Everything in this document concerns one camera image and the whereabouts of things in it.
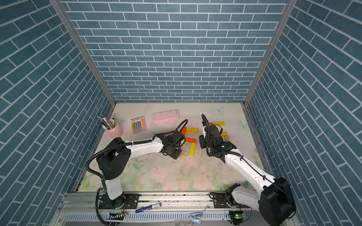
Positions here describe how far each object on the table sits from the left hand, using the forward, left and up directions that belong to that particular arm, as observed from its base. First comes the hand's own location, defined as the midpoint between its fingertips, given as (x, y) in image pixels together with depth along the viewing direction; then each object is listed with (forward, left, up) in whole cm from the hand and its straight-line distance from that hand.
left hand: (180, 155), depth 90 cm
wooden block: (+1, -3, 0) cm, 3 cm away
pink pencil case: (+33, +12, -1) cm, 35 cm away
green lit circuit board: (-32, -30, -1) cm, 44 cm away
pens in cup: (+17, +49, +10) cm, 53 cm away
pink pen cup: (+14, +43, +6) cm, 46 cm away
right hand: (+6, -15, +14) cm, 21 cm away
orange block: (+12, -7, -1) cm, 14 cm away
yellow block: (+19, -8, +1) cm, 21 cm away
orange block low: (+19, -2, +1) cm, 19 cm away
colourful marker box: (+24, +32, 0) cm, 40 cm away
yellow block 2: (+5, -8, 0) cm, 9 cm away
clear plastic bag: (-33, -8, +2) cm, 34 cm away
